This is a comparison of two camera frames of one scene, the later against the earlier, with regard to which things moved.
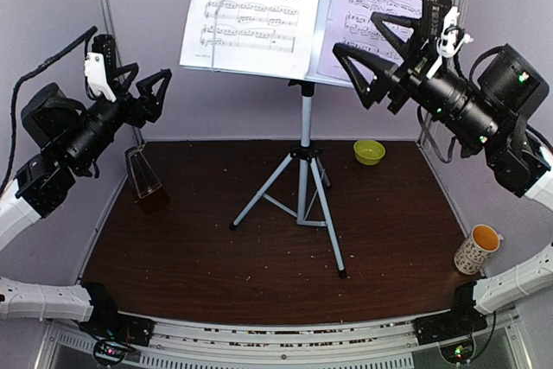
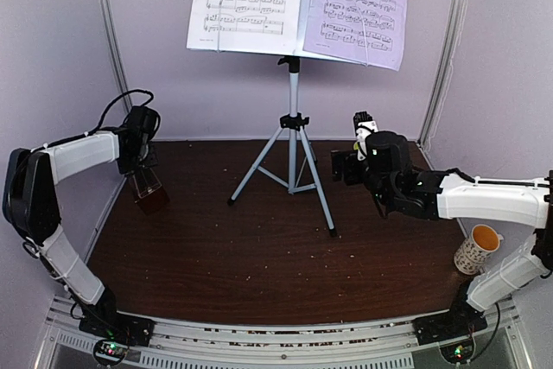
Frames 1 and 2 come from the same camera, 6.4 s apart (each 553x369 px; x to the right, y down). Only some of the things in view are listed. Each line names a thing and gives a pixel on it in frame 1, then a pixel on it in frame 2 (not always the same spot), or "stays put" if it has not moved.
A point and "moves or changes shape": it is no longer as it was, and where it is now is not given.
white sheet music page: x=254 y=14 moves or changes shape
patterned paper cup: x=483 y=241 stays put
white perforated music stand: x=298 y=191 → x=289 y=157
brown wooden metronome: x=145 y=185 stays put
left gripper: x=149 y=107 → x=151 y=160
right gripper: x=409 y=74 → x=338 y=157
